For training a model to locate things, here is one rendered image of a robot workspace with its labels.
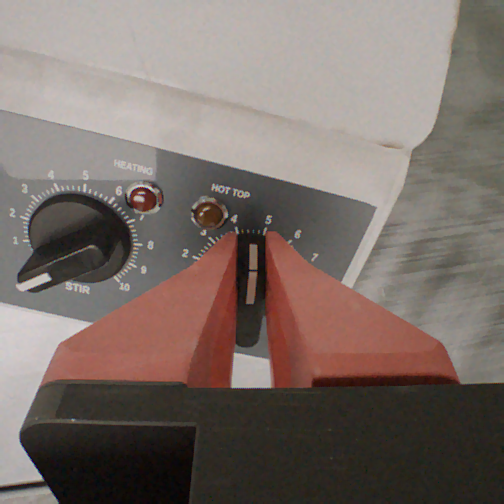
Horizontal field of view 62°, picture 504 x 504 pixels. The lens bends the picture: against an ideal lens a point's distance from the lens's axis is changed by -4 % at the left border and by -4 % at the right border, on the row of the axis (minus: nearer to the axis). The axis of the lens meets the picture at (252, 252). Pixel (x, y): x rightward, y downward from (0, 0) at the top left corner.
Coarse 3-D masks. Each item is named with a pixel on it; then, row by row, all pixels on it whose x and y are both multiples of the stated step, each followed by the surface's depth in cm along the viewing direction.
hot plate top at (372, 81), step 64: (0, 0) 9; (64, 0) 9; (128, 0) 10; (192, 0) 10; (256, 0) 10; (320, 0) 10; (384, 0) 10; (448, 0) 11; (64, 64) 10; (128, 64) 10; (192, 64) 10; (256, 64) 10; (320, 64) 10; (384, 64) 10; (320, 128) 10; (384, 128) 11
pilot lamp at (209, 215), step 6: (204, 204) 13; (210, 204) 13; (198, 210) 13; (204, 210) 13; (210, 210) 13; (216, 210) 13; (198, 216) 13; (204, 216) 13; (210, 216) 13; (216, 216) 13; (204, 222) 13; (210, 222) 13; (216, 222) 13
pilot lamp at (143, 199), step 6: (132, 192) 13; (138, 192) 12; (144, 192) 12; (150, 192) 13; (132, 198) 13; (138, 198) 13; (144, 198) 13; (150, 198) 13; (156, 198) 13; (132, 204) 13; (138, 204) 13; (144, 204) 13; (150, 204) 13; (144, 210) 13
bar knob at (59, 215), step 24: (48, 216) 13; (72, 216) 13; (96, 216) 13; (48, 240) 13; (72, 240) 12; (96, 240) 12; (120, 240) 13; (24, 264) 13; (48, 264) 12; (72, 264) 12; (96, 264) 12; (120, 264) 14; (24, 288) 12; (48, 288) 13
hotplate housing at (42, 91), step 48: (0, 96) 11; (48, 96) 11; (96, 96) 11; (144, 96) 11; (192, 144) 12; (240, 144) 12; (288, 144) 12; (336, 144) 12; (336, 192) 13; (384, 192) 13
